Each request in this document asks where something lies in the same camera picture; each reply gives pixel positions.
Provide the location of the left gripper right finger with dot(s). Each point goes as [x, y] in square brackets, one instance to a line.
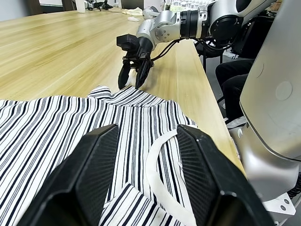
[211, 179]

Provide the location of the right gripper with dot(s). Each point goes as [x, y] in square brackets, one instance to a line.
[143, 48]

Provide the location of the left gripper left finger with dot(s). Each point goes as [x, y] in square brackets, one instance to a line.
[77, 179]

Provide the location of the striped T-shirt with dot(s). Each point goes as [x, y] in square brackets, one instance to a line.
[70, 122]

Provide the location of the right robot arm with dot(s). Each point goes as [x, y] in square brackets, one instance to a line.
[169, 26]

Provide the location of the cream cloth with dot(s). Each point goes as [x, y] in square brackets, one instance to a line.
[132, 11]

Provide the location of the person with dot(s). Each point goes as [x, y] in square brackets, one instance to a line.
[235, 82]

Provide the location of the robot body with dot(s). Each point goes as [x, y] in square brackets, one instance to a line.
[270, 94]

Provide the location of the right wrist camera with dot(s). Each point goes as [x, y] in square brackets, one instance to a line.
[127, 42]

